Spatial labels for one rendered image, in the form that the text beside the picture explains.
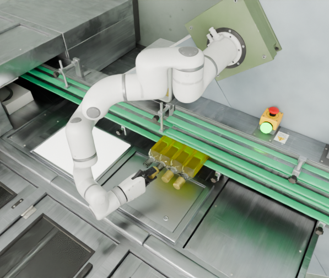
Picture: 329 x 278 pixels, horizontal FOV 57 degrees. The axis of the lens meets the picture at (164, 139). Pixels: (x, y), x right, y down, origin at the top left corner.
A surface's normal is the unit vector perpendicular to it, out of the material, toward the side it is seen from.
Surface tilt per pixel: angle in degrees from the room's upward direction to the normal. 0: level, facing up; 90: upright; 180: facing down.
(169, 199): 90
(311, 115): 0
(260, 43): 1
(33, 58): 90
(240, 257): 90
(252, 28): 1
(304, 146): 90
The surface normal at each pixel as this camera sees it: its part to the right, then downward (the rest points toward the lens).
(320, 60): -0.56, 0.59
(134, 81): 0.01, -0.20
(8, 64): 0.83, 0.39
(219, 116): -0.01, -0.71
